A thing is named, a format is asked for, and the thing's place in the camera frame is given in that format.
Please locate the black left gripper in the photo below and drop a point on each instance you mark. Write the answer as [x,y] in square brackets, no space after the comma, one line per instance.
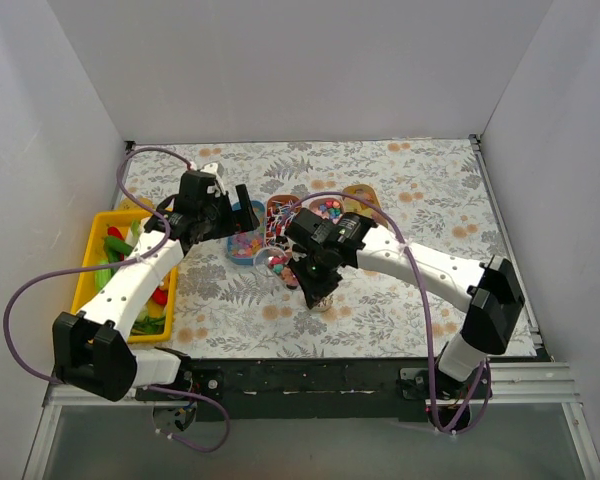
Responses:
[231,215]

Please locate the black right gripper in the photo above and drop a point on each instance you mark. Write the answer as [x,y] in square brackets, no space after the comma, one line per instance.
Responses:
[315,279]

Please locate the blue candy tray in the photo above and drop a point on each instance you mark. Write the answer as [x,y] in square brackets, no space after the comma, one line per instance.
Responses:
[242,248]

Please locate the clear glass jar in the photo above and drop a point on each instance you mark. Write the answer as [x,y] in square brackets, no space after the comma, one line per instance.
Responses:
[271,265]

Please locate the beige gummy candy tray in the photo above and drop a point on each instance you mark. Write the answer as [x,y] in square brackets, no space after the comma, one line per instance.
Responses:
[359,198]

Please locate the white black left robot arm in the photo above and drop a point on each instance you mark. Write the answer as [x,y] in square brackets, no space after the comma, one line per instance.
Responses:
[90,346]

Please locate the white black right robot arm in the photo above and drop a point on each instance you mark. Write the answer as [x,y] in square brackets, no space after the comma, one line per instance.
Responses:
[488,293]

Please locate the small donut decorated tin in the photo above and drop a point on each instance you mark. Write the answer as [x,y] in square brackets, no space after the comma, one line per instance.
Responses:
[323,305]

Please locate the pink lollipop tray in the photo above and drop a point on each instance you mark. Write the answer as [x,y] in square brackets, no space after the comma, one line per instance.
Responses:
[279,214]

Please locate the white toy vegetable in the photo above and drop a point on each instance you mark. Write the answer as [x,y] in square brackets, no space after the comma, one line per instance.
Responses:
[135,230]

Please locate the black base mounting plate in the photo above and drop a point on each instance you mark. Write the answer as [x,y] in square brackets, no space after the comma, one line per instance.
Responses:
[307,388]

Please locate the yellow plastic bin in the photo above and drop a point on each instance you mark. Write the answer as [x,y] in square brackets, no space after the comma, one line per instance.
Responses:
[85,289]

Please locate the red toy chili pepper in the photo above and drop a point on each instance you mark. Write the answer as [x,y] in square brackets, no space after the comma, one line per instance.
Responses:
[115,232]

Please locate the green toy vegetables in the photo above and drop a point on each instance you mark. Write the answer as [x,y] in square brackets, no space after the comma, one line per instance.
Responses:
[151,320]

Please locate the floral patterned table mat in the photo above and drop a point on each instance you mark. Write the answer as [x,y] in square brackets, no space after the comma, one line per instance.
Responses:
[432,188]

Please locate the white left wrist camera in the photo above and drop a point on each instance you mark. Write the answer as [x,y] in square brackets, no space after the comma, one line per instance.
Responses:
[217,188]

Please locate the aluminium frame rail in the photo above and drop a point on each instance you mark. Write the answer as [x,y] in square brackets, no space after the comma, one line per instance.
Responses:
[512,380]

